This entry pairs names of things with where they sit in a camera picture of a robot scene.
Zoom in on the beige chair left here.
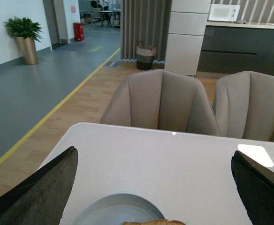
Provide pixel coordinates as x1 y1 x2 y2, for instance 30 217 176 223
100 69 220 136

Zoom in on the grey kitchen counter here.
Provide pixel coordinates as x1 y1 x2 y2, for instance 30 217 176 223
198 24 274 75

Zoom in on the woven laundry basket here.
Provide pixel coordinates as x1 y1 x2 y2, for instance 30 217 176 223
136 41 157 70

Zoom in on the white tall cabinet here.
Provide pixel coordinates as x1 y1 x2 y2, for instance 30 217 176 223
165 0 211 76

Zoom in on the beige chair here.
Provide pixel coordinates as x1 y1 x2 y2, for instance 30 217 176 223
213 71 274 142
100 69 220 136

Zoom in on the light blue round plate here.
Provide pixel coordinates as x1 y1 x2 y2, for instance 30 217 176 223
75 193 165 225

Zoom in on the grey curtain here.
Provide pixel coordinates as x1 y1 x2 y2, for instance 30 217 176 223
121 0 172 62

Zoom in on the brown bread slice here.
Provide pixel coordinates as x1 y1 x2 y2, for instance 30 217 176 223
123 219 185 225

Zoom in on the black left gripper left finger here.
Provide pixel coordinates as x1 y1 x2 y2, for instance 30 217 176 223
0 146 78 225

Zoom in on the green potted plant gold pot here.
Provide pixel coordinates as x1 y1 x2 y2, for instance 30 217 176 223
5 16 42 65

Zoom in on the white microwave oven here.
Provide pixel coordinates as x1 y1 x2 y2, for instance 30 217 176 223
207 4 240 22

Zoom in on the beige chair right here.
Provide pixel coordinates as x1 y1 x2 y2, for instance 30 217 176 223
213 71 274 142

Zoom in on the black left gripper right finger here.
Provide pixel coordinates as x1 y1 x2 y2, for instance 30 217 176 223
231 150 274 225

